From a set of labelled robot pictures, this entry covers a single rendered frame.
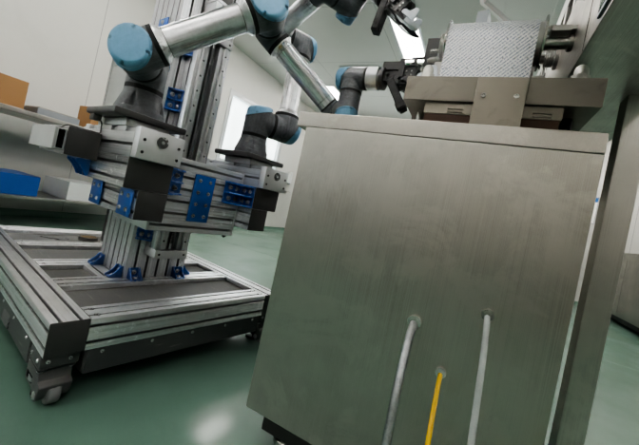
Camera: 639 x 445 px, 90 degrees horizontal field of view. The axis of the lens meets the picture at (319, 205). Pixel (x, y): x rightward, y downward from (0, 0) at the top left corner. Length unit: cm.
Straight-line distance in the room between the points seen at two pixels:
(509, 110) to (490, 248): 30
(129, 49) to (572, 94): 108
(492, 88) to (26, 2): 383
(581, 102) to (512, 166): 20
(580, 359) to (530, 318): 46
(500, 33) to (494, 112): 38
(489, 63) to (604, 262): 63
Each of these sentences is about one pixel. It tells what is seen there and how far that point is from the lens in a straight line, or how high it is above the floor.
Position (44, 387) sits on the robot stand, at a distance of 117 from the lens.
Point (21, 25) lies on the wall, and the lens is 405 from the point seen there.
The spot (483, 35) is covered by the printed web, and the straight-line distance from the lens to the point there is 116.
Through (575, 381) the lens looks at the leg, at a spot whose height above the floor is 34.
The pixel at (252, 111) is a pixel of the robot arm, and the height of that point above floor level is 101.
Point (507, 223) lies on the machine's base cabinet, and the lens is 74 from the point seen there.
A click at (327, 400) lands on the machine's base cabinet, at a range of 89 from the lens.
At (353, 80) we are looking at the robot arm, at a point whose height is 109.
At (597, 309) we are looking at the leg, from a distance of 118.
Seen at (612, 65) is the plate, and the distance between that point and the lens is 110.
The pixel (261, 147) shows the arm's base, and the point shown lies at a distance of 147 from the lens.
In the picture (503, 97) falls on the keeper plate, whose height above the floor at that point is 97.
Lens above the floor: 66
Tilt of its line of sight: level
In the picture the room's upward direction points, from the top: 12 degrees clockwise
